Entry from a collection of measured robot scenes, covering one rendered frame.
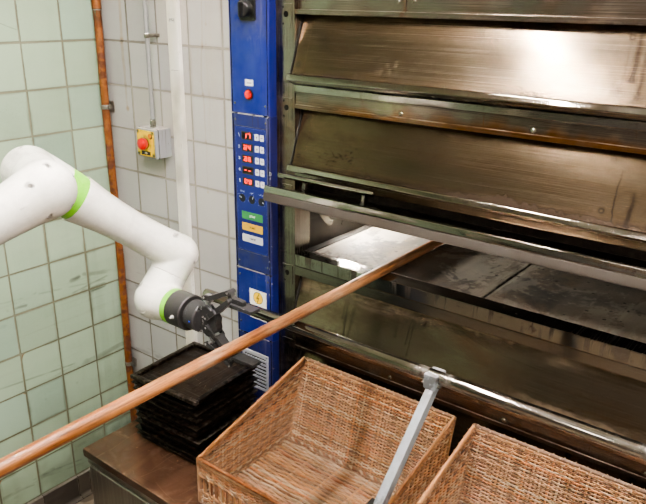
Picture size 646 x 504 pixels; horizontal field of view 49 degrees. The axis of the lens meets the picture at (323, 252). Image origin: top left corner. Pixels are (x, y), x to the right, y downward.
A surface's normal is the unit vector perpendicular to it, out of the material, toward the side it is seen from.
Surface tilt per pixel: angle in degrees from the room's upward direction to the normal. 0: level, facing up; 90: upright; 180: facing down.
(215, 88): 90
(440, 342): 70
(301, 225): 90
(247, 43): 90
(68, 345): 90
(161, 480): 0
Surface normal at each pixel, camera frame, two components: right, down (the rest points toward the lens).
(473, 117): -0.61, 0.26
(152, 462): 0.01, -0.94
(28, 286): 0.79, 0.22
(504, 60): -0.57, -0.07
